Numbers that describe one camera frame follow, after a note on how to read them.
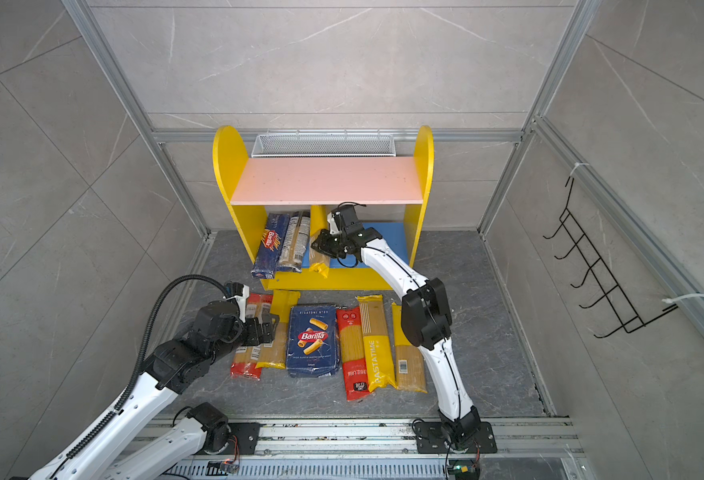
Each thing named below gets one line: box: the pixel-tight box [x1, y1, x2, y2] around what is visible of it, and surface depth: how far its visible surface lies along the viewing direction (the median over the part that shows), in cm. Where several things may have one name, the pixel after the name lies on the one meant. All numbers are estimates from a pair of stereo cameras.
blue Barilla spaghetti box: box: [251, 213, 290, 279], surface depth 93 cm
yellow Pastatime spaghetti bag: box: [357, 294, 398, 393], surface depth 88 cm
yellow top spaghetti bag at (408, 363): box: [391, 303, 427, 393], surface depth 85 cm
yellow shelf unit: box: [212, 125, 435, 290], surface depth 81 cm
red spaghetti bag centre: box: [336, 306, 372, 401], surface depth 86 cm
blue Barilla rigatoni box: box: [286, 304, 340, 378], surface depth 86 cm
